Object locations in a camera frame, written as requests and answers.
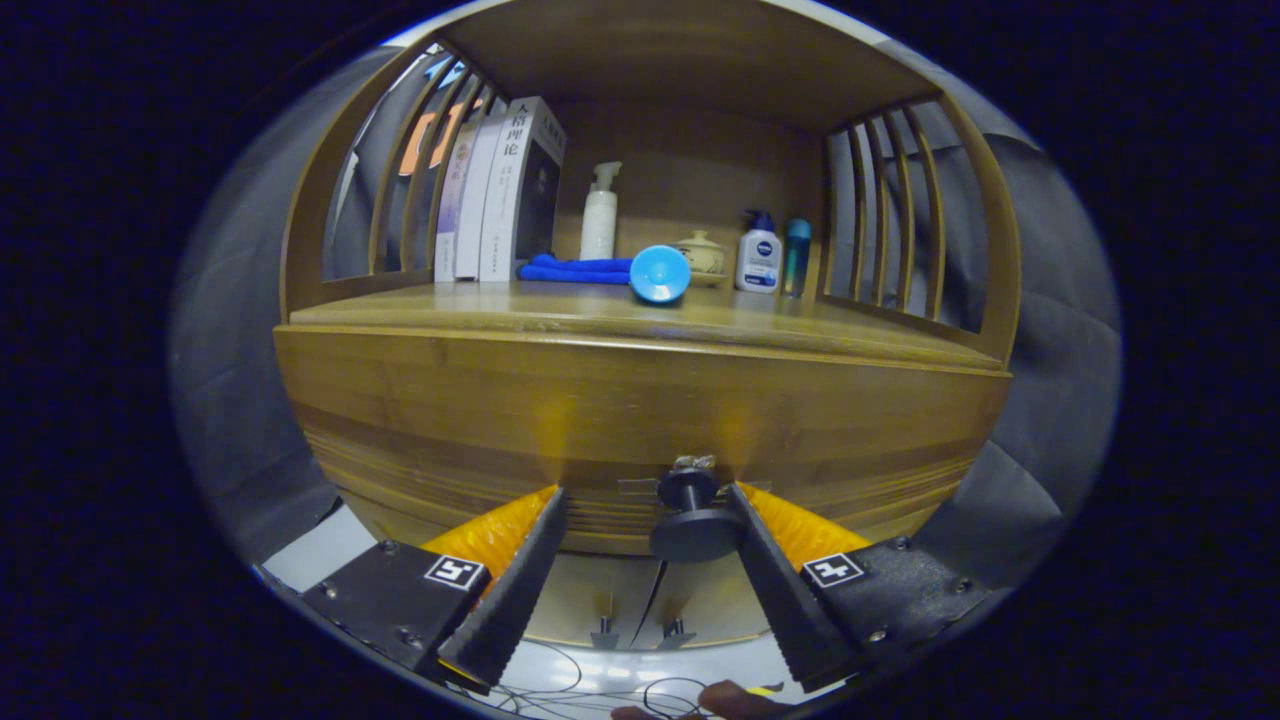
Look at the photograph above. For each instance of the beige lidded teacup with saucer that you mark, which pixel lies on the beige lidded teacup with saucer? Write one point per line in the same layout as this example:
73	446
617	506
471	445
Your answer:
705	255

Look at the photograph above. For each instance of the black backdrop cloth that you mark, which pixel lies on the black backdrop cloth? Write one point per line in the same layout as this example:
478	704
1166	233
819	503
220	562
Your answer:
1050	350

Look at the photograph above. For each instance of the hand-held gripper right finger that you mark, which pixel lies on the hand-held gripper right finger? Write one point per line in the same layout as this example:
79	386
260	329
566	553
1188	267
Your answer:
785	600

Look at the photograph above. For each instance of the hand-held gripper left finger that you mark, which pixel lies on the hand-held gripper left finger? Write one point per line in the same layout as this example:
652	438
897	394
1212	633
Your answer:
515	600

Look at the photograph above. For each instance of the blue cosmetic tube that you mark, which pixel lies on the blue cosmetic tube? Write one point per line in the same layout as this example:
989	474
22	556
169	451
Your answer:
658	275

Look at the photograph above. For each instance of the thin purple book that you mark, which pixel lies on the thin purple book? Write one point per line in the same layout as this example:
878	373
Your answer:
452	210

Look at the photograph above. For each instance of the wooden countertop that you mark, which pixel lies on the wooden countertop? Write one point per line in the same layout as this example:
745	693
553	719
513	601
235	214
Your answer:
600	305

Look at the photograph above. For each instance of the thin white book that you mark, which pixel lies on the thin white book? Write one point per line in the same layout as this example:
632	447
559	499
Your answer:
477	200

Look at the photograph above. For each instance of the thick white and black book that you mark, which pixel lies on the thick white and black book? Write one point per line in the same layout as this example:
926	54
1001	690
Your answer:
505	190

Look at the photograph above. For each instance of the wooden cabinet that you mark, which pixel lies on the wooden cabinet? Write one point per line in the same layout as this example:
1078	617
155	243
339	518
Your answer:
700	50

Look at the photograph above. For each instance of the blue folded cloth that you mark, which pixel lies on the blue folded cloth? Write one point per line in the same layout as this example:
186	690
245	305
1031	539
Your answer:
575	270

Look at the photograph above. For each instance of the white pump bottle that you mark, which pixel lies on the white pump bottle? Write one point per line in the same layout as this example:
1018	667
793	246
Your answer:
599	225

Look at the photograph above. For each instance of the slim teal bottle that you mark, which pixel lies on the slim teal bottle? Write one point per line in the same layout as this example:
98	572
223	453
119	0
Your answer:
797	260

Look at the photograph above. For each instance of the wooden cabinet door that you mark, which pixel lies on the wooden cabinet door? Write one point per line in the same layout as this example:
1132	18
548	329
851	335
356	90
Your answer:
590	600
715	610

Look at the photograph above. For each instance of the wooden drawer with black knob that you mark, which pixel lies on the wooden drawer with black knob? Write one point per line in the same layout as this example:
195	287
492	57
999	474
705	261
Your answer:
640	400

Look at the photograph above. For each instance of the white lotion bottle blue cap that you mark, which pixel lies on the white lotion bottle blue cap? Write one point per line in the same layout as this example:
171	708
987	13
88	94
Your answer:
759	260

